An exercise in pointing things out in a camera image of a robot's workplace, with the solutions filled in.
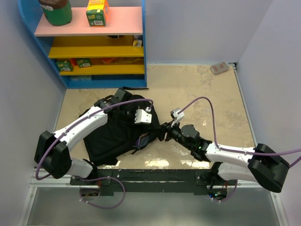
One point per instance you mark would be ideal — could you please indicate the grey red packet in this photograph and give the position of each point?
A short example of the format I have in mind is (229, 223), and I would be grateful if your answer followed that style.
(219, 68)

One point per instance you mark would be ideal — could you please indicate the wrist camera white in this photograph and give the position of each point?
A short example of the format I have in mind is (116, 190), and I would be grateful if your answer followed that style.
(143, 116)
(177, 115)

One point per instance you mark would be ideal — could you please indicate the green small box left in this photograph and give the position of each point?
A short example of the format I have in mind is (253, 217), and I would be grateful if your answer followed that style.
(64, 65)

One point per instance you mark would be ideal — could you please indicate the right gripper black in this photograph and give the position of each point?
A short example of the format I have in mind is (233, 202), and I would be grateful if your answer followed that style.
(164, 128)

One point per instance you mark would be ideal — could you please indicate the green brown bag on shelf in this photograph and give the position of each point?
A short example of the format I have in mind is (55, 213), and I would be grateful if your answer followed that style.
(57, 12)

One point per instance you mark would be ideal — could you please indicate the small yellow white box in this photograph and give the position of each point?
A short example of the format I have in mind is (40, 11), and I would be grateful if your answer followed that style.
(137, 43)

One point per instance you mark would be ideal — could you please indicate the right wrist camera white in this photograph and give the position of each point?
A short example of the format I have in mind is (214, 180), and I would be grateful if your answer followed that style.
(177, 115)

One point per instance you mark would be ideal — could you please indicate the green small box right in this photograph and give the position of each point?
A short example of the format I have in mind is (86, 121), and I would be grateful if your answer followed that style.
(83, 62)

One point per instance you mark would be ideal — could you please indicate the orange snack packet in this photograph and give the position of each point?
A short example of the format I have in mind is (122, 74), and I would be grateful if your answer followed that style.
(108, 60)

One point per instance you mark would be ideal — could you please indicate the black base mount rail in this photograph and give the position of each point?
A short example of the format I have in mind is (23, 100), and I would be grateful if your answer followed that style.
(196, 181)

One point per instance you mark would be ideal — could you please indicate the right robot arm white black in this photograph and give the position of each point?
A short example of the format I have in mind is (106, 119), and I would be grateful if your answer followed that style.
(258, 164)

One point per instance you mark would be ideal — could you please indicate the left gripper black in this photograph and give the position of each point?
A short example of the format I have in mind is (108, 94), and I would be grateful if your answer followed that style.
(134, 109)

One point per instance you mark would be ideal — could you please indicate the yellow green box on shelf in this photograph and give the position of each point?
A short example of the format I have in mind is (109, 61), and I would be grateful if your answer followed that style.
(97, 13)

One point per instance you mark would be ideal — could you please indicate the green small box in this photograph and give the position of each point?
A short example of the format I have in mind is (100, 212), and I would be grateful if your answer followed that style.
(64, 65)
(83, 62)

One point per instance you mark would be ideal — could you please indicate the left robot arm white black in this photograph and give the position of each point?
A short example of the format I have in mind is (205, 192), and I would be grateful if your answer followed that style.
(53, 149)

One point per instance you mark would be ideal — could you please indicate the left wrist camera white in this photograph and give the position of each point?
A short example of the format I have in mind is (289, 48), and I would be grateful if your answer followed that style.
(143, 116)

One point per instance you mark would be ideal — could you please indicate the black student backpack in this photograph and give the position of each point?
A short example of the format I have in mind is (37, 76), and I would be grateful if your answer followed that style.
(105, 144)

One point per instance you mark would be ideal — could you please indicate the blue shelf unit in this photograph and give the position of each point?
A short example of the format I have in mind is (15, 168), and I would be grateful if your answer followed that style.
(79, 40)

